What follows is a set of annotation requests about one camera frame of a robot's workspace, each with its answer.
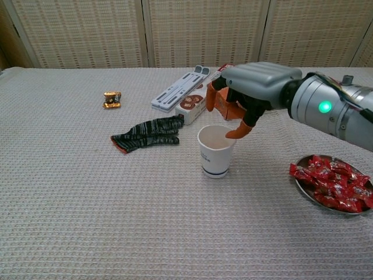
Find long white cookie box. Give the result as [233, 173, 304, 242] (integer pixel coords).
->
[174, 64, 235, 126]

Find orange wafer roll box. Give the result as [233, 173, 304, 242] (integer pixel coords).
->
[214, 86, 248, 122]

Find beige woven tablecloth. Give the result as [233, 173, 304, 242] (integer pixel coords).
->
[0, 66, 373, 280]

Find black grey knit glove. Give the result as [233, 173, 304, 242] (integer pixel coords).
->
[110, 115, 185, 155]

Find red candy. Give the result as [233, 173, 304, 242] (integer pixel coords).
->
[354, 180, 373, 200]
[335, 198, 364, 213]
[288, 163, 318, 184]

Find white grey folding stand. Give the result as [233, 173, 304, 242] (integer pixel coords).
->
[150, 65, 212, 113]

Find right wrist cable bundle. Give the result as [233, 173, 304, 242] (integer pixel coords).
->
[313, 72, 373, 117]

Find white paper cup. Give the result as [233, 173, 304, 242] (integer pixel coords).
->
[197, 124, 237, 179]

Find bamboo folding screen panel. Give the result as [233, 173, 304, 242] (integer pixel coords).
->
[349, 26, 373, 68]
[2, 0, 151, 69]
[258, 0, 373, 68]
[142, 0, 270, 68]

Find brown gold snack packet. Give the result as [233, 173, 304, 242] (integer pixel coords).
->
[102, 91, 122, 110]

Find metal bowl of red candies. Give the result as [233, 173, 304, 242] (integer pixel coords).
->
[294, 154, 373, 216]

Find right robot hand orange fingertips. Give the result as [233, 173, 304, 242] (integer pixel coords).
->
[205, 61, 303, 139]

